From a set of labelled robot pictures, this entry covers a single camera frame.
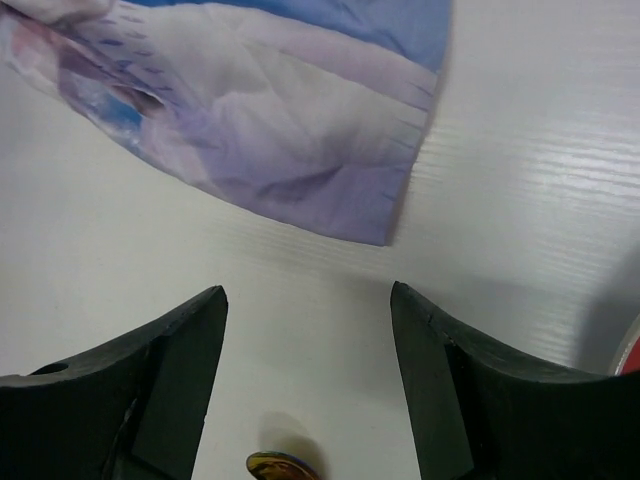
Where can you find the red and blue plate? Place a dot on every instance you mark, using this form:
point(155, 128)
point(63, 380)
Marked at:
point(627, 357)

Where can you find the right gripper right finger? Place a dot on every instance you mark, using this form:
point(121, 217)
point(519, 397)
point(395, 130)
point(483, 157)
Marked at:
point(481, 409)

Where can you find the iridescent spoon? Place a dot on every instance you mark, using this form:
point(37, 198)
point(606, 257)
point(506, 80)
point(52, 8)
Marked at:
point(268, 465)

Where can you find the blue princess print cloth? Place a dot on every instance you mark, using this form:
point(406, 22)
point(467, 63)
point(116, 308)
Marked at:
point(310, 113)

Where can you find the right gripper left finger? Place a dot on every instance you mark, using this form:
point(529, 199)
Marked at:
point(131, 408)

